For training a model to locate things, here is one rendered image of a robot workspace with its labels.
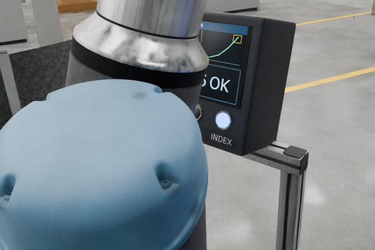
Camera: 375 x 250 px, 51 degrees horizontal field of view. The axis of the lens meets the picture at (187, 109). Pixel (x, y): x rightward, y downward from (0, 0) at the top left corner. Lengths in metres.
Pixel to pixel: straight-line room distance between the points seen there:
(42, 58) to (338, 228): 1.58
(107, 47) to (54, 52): 1.48
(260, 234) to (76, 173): 1.87
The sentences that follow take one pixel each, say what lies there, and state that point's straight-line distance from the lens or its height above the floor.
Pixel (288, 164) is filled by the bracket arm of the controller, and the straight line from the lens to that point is 0.61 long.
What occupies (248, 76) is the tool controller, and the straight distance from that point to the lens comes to 0.53.
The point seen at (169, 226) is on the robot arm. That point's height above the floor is 1.23.
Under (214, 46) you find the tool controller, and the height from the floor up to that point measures 1.21.
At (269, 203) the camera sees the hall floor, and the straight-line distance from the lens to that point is 2.22.
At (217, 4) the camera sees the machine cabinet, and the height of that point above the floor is 0.20.
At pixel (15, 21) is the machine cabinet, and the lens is 6.08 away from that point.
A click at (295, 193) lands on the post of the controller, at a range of 0.62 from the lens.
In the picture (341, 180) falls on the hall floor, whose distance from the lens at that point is 2.48.
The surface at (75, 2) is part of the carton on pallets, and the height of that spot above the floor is 0.17.
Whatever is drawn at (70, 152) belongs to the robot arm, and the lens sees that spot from 0.20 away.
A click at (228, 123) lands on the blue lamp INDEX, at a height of 1.11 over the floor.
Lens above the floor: 1.36
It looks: 25 degrees down
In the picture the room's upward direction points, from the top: 3 degrees counter-clockwise
